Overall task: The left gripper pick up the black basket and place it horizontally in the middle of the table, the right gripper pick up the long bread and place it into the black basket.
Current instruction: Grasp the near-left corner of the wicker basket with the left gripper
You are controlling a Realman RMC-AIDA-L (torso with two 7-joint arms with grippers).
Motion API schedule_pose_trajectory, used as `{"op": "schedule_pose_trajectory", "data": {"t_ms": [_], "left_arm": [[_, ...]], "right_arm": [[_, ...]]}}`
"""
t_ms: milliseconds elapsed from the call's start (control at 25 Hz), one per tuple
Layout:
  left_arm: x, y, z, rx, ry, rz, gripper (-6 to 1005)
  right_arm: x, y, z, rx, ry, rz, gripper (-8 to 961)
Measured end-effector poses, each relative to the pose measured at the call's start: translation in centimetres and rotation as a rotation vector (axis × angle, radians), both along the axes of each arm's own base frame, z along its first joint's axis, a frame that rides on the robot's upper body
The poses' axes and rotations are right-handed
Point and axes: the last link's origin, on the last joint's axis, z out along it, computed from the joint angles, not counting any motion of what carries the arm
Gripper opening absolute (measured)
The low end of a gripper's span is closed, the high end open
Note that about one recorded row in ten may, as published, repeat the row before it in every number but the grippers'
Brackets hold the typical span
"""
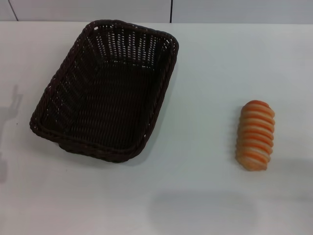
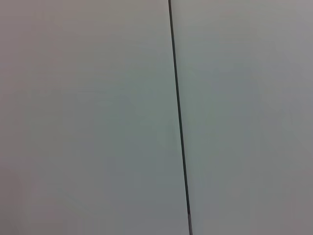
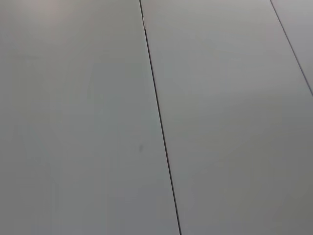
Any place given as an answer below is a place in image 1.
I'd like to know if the dark brown woven wicker basket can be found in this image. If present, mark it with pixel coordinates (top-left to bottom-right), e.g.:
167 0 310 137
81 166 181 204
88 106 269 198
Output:
29 20 180 164

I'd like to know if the orange striped spiral bread roll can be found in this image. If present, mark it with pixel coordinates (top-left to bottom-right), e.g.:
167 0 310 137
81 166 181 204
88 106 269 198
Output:
235 100 275 171

